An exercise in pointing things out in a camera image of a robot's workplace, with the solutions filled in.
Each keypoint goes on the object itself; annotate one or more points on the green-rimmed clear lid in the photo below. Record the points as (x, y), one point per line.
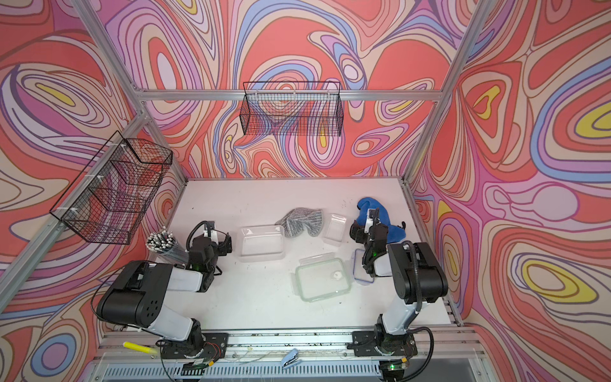
(320, 277)

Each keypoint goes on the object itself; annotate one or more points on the back wall wire basket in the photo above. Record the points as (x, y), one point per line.
(292, 108)

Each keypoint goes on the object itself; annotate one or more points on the left wall wire basket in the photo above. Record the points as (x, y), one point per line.
(116, 196)

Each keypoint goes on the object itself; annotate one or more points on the wall wire basket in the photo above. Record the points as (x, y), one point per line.
(116, 196)
(292, 108)

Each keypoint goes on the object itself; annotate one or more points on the small clear box base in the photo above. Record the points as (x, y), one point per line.
(335, 230)

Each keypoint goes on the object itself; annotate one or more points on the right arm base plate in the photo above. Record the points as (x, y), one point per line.
(371, 344)

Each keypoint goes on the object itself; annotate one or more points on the large clear lunch box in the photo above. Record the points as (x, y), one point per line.
(261, 243)

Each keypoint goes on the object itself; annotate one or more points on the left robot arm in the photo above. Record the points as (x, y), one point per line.
(137, 297)

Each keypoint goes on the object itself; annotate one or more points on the small blue-rimmed lunch box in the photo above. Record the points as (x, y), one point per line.
(360, 275)

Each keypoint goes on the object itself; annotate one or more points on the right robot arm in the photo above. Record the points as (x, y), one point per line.
(417, 277)

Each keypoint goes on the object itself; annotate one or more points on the cup of pens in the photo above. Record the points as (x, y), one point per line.
(165, 244)

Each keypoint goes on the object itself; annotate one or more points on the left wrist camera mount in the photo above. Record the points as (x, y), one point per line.
(211, 232)

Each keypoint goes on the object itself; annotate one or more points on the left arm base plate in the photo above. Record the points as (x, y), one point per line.
(210, 346)

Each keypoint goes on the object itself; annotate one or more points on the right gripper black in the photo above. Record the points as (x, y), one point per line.
(360, 231)

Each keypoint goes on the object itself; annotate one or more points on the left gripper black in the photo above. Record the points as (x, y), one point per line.
(225, 247)

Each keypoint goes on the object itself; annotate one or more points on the yellow highlighter marker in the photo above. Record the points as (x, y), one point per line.
(140, 348)

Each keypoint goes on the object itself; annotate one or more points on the blue binder clip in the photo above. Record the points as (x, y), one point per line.
(291, 359)

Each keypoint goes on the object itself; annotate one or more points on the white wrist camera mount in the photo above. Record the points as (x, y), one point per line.
(370, 220)

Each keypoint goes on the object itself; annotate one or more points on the grey striped cloth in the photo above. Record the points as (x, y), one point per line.
(301, 220)

